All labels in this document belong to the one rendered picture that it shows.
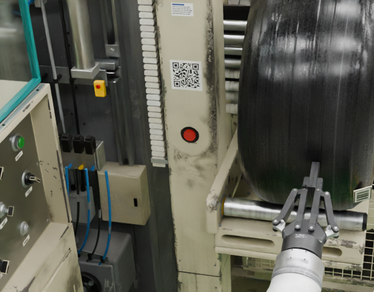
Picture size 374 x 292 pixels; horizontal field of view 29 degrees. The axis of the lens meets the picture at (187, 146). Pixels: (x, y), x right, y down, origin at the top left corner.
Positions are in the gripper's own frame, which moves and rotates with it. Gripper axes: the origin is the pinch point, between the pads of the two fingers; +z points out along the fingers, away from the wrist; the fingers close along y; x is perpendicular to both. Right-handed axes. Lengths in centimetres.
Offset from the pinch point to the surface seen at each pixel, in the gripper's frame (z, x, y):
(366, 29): 21.1, -21.9, -7.7
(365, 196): 6.4, 11.3, -10.3
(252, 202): 11.2, 23.2, 15.9
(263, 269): 41, 94, 22
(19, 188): -9, 2, 63
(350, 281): 40, 94, -7
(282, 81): 10.9, -15.9, 7.4
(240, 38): 61, 13, 28
